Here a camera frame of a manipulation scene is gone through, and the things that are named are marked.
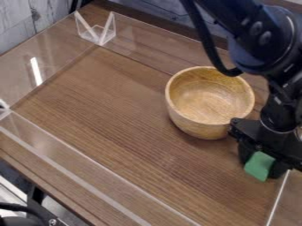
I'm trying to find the green rectangular stick block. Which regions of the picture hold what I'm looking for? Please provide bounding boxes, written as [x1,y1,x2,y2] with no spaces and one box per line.
[245,151,276,182]

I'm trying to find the black cable on floor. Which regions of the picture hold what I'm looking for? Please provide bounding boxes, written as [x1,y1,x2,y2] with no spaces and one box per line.
[0,202,46,226]

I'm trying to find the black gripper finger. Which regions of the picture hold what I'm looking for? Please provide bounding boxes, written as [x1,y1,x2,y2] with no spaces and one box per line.
[238,140,257,164]
[269,161,293,179]

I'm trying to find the black table leg bracket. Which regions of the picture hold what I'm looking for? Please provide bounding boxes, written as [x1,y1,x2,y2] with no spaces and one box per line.
[27,186,75,226]

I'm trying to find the clear acrylic enclosure walls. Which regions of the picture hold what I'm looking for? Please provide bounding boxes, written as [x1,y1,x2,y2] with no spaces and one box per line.
[0,10,302,226]

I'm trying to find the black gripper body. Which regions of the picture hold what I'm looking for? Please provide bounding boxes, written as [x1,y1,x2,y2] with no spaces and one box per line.
[229,118,302,171]

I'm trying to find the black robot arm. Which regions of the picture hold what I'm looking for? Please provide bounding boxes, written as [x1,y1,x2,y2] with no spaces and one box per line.
[181,0,302,181]

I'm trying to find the round wooden bowl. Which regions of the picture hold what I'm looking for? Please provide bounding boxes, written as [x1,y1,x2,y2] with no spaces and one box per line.
[166,66,256,140]

